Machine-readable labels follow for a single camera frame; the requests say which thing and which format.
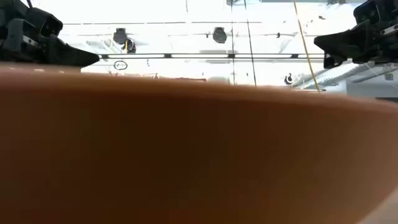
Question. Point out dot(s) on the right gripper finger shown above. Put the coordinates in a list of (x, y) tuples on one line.
[(342, 43), (332, 61)]

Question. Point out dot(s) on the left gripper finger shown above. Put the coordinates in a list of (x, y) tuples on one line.
[(68, 56)]

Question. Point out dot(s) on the orange round plate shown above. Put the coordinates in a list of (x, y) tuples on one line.
[(186, 155)]

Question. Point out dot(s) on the white ventilation duct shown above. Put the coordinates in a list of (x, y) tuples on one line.
[(329, 77)]

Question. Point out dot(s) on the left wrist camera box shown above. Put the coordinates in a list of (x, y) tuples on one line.
[(46, 23)]

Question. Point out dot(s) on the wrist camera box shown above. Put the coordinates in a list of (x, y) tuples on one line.
[(46, 23), (367, 11)]

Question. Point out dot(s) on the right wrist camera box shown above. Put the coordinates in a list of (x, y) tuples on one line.
[(367, 11)]

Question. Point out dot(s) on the ceiling light rail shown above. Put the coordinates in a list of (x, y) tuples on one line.
[(199, 56)]

